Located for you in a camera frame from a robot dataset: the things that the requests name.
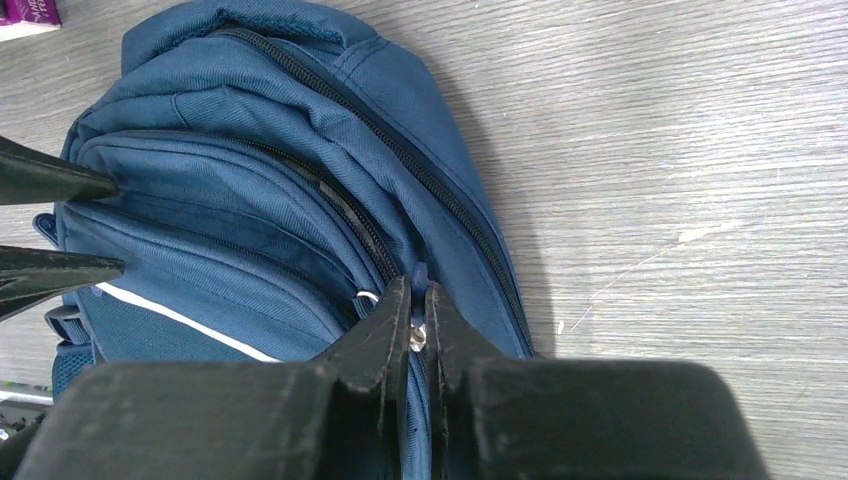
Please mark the blue Animal Farm book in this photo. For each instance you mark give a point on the blue Animal Farm book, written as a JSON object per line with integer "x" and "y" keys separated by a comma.
{"x": 23, "y": 18}

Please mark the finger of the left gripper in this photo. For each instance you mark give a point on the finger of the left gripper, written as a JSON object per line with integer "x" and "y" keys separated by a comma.
{"x": 30, "y": 277}
{"x": 29, "y": 177}

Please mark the navy blue student backpack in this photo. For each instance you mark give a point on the navy blue student backpack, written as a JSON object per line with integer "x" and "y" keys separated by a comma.
{"x": 279, "y": 163}

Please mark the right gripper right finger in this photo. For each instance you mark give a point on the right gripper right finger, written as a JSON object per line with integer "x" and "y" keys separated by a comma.
{"x": 451, "y": 347}

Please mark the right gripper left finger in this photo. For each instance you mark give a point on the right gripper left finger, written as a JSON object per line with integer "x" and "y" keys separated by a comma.
{"x": 367, "y": 423}

